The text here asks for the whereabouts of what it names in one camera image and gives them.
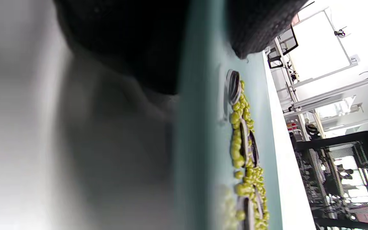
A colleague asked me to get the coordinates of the black mesh equipment rack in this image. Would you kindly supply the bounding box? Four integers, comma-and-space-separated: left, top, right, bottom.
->
293, 130, 368, 230

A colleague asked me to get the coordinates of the black monitor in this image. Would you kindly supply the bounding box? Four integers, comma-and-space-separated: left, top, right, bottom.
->
267, 25, 299, 69

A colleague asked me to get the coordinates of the small white-rimmed dish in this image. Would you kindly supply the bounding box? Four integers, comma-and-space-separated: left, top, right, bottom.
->
225, 69, 242, 106

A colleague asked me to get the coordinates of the teal table mat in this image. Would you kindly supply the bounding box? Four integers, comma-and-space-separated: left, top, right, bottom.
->
174, 0, 283, 230

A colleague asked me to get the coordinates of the person's left hand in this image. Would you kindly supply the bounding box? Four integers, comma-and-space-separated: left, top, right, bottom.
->
53, 0, 309, 95

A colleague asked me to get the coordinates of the white framed panel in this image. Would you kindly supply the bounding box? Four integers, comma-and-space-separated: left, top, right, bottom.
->
286, 9, 361, 84

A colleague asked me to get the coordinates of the white metal frame beam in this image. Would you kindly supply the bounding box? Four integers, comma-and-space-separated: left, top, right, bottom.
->
283, 70, 368, 117

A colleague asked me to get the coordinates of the pile of green beans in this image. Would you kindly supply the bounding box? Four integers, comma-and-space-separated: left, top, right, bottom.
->
226, 80, 271, 230

